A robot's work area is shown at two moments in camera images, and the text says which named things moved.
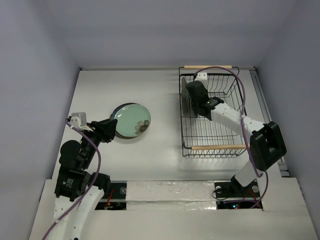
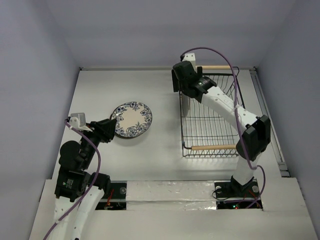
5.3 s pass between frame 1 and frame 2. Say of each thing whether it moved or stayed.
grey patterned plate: stayed
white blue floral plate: moved
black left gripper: stayed
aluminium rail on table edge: stayed
